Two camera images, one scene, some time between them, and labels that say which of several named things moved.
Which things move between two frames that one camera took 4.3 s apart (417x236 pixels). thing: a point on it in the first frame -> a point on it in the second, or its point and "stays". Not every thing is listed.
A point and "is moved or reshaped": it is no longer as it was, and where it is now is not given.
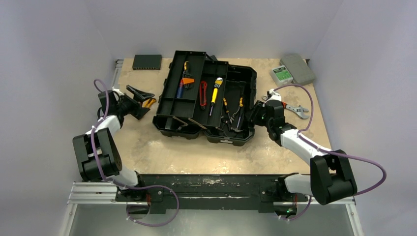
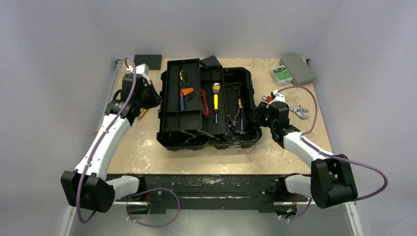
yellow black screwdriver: x=185 y=66 -> x=181 y=77
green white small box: x=281 y=75 stays
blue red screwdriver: x=179 y=93 -> x=182 y=101
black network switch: x=147 y=62 stays
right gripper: x=257 y=113 stays
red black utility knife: x=203 y=89 is moved or reshaped
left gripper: x=137 y=111 -> x=156 y=99
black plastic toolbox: x=203 y=97 is moved or reshaped
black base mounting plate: x=236 y=192 stays
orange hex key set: x=188 y=80 -> x=187 y=91
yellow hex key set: x=218 y=82 is moved or reshaped
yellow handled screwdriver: x=214 y=98 -> x=216 y=106
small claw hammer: x=237 y=129 is moved or reshaped
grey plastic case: x=297 y=68 stays
